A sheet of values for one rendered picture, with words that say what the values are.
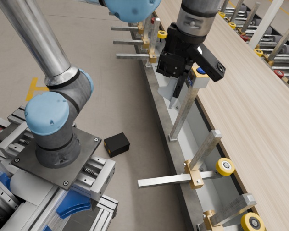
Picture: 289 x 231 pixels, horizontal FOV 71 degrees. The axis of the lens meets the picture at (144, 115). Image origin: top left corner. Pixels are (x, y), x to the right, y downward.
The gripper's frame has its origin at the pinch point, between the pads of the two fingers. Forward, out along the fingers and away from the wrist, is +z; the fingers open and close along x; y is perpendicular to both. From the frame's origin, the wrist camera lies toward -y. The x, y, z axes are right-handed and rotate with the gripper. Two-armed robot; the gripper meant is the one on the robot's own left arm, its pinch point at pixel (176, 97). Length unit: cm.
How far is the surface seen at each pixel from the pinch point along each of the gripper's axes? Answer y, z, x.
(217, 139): -19.9, 20.6, -9.5
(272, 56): -61, 42, -145
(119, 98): 67, 132, -115
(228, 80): -27, 41, -85
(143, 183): 0.5, 49.0, 6.6
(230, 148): -34, 41, -26
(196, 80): -4.5, 11.6, -28.5
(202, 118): -18, 52, -50
